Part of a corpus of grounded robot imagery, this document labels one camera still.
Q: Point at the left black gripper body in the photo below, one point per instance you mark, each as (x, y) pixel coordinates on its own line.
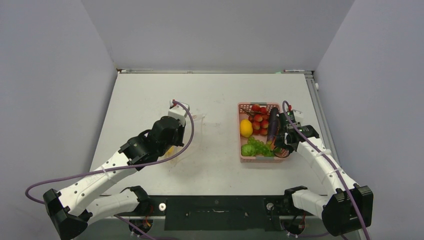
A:
(162, 150)

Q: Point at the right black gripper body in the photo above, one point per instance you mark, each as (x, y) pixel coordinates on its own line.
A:
(280, 141)

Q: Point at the yellow bell pepper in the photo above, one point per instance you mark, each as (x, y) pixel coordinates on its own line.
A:
(170, 152)

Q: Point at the clear zip top bag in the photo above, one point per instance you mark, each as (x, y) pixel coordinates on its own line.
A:
(196, 143)

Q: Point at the green lettuce head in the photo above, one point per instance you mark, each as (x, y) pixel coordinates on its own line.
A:
(247, 150)

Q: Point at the pink plastic basket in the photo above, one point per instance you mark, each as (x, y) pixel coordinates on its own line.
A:
(278, 158)

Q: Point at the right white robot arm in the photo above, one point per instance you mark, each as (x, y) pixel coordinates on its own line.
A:
(333, 227)

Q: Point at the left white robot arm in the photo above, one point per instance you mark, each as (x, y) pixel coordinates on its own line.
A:
(72, 209)

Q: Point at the green grape bunch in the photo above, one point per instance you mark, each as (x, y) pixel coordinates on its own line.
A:
(259, 148)

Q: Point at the dark purple eggplant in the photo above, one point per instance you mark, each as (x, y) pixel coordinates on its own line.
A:
(273, 125)

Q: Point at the yellow lemon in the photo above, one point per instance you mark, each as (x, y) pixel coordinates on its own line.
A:
(245, 128)

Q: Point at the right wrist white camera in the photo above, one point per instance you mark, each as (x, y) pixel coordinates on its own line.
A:
(296, 117)

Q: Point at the aluminium table rail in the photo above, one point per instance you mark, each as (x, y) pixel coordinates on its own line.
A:
(323, 119)

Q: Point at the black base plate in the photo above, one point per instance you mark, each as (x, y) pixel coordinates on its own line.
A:
(218, 212)

